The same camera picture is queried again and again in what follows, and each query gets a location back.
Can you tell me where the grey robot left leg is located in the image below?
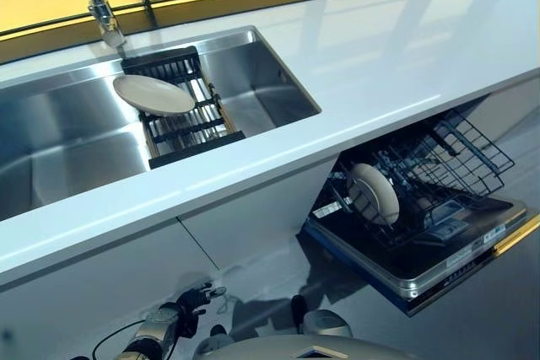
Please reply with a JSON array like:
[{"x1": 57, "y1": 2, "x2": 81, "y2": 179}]
[{"x1": 193, "y1": 324, "x2": 238, "y2": 353}]

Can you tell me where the black dish drying rack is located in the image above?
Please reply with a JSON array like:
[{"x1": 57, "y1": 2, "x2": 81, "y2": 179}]
[{"x1": 121, "y1": 46, "x2": 247, "y2": 169}]

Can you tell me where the wire dishwasher rack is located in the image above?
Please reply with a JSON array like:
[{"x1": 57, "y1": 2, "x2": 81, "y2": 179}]
[{"x1": 320, "y1": 108, "x2": 516, "y2": 248}]

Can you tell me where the grey robot right leg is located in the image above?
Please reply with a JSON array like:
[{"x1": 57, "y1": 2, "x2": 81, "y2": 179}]
[{"x1": 289, "y1": 294, "x2": 354, "y2": 338}]

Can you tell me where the gold dishwasher door handle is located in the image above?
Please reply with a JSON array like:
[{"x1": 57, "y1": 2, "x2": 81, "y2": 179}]
[{"x1": 491, "y1": 212, "x2": 540, "y2": 258}]

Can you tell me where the dishwasher door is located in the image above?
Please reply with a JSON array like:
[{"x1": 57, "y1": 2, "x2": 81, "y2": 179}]
[{"x1": 297, "y1": 195, "x2": 540, "y2": 318}]

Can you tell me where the stainless steel sink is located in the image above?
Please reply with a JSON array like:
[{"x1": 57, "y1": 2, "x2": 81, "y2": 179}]
[{"x1": 0, "y1": 25, "x2": 323, "y2": 223}]

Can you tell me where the white glossy cabinet door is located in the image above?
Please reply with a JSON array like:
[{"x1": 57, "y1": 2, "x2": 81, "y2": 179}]
[
  {"x1": 176, "y1": 152, "x2": 339, "y2": 271},
  {"x1": 0, "y1": 216, "x2": 224, "y2": 360}
]

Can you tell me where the grey robot leg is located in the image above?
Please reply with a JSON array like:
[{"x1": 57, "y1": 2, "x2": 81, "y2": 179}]
[
  {"x1": 193, "y1": 324, "x2": 238, "y2": 353},
  {"x1": 289, "y1": 294, "x2": 354, "y2": 338}
]

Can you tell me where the grey robot torso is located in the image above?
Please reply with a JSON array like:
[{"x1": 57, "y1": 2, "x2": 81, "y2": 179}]
[{"x1": 193, "y1": 334, "x2": 417, "y2": 360}]

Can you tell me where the cream round plate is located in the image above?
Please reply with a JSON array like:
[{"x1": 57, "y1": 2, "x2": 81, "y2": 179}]
[
  {"x1": 346, "y1": 163, "x2": 401, "y2": 227},
  {"x1": 112, "y1": 74, "x2": 197, "y2": 118}
]

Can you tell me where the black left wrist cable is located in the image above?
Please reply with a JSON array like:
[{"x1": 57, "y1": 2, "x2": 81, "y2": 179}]
[{"x1": 90, "y1": 320, "x2": 148, "y2": 360}]

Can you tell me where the chrome kitchen faucet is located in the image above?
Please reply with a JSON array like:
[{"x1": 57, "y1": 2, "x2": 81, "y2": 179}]
[{"x1": 62, "y1": 0, "x2": 127, "y2": 48}]

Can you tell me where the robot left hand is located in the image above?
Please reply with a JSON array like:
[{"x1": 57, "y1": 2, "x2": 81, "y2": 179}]
[{"x1": 176, "y1": 282, "x2": 228, "y2": 338}]

